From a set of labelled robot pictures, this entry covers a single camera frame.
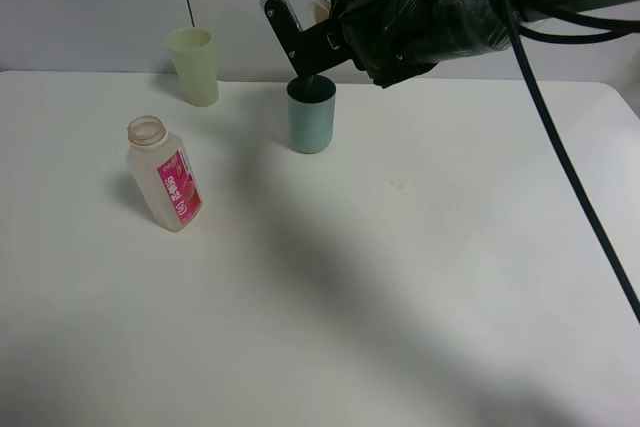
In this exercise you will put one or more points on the clear bottle with pink label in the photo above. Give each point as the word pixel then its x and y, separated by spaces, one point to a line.
pixel 160 166

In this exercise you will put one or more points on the teal plastic cup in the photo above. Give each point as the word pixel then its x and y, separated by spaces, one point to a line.
pixel 311 110

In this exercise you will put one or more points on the pale green plastic cup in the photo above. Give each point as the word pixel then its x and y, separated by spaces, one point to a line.
pixel 192 53

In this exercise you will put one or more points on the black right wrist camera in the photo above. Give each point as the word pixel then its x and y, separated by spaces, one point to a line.
pixel 311 51

